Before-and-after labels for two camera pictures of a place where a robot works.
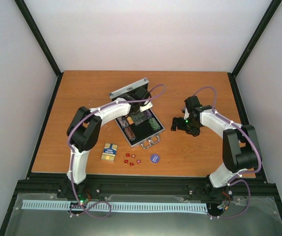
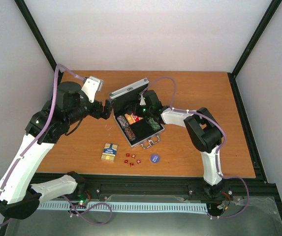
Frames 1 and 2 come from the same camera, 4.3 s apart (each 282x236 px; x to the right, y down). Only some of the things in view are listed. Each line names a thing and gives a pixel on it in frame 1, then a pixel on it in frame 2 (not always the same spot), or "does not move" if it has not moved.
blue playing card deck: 110,150 does not move
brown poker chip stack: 130,133 does not move
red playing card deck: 130,120 does not move
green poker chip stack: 155,125 does not move
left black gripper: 138,119 to 108,108
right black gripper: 195,132 to 136,108
